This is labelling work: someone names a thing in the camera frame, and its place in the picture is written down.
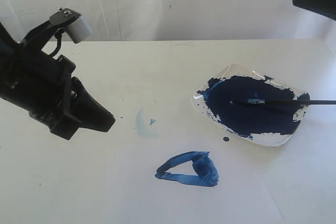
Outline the white paper sheet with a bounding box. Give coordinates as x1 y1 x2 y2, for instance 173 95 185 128
106 136 285 223

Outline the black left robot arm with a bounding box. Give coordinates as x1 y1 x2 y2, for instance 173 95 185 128
1 26 115 140

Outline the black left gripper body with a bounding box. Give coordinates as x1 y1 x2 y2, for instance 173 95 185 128
1 43 76 127

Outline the clear tray with blue paint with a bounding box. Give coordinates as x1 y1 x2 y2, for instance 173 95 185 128
191 64 310 147

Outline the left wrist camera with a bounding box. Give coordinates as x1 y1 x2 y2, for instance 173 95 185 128
20 8 92 53

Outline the black paintbrush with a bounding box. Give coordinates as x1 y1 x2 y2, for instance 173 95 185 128
230 99 335 105

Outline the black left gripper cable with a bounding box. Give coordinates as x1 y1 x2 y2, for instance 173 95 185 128
49 31 65 58

